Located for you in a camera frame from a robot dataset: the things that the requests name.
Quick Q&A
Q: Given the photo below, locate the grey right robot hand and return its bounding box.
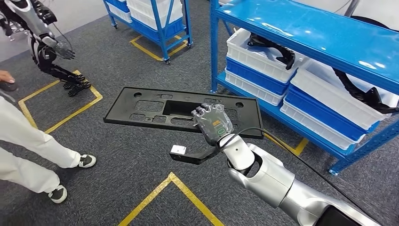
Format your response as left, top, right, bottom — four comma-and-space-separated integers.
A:
191, 103, 234, 146

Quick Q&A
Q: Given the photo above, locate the black plastic panel part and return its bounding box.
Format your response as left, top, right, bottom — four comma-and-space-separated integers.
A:
103, 87, 264, 140

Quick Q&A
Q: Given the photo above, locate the black curved plastic part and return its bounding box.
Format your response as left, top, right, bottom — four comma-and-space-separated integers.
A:
247, 32, 296, 71
332, 67, 399, 114

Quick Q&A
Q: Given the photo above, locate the blue metal shelf rack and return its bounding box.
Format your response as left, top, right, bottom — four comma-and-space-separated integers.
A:
209, 0, 399, 176
102, 0, 194, 65

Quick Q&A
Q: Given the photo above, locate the silver metal pole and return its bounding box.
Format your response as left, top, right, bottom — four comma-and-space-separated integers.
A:
343, 0, 362, 18

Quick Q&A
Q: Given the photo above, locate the person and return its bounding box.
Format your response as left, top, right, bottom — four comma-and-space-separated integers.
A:
0, 70, 97, 205

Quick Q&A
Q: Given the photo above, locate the black car wheel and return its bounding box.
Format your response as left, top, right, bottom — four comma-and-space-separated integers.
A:
351, 16, 399, 32

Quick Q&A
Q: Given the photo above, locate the black and silver humanoid robot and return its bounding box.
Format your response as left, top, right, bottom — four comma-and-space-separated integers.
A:
0, 0, 92, 97

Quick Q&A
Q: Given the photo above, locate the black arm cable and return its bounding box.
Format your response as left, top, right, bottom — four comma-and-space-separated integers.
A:
218, 126, 387, 226

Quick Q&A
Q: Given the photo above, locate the black camera bracket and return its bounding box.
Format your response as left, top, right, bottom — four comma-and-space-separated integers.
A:
169, 146, 223, 165

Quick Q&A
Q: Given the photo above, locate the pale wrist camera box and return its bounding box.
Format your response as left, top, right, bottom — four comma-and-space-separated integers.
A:
170, 145, 187, 156

